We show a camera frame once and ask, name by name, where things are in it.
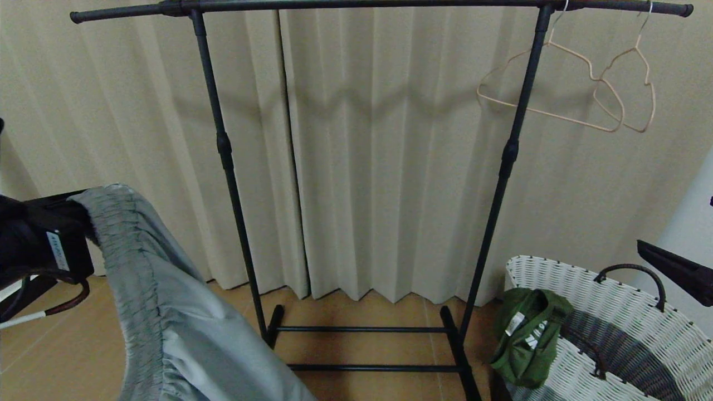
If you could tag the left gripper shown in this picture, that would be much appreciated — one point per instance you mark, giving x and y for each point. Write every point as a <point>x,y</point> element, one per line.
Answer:
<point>33,250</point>

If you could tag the pale grey shorts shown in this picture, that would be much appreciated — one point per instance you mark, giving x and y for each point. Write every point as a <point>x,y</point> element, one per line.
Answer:
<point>184,334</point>

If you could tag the pink clothes hanger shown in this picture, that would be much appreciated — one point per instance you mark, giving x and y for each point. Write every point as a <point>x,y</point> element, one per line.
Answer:
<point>653,108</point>
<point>568,118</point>

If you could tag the black clothes rack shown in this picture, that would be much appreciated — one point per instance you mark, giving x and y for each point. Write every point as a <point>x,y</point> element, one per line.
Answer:
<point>224,150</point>

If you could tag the white laundry basket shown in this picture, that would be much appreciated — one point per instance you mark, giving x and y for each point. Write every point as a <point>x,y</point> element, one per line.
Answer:
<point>557,273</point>

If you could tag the beige curtain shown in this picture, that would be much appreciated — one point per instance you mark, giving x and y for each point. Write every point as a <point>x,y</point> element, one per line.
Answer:
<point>390,167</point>

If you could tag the green garment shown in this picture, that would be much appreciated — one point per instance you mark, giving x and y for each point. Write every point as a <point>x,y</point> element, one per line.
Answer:
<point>529,356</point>

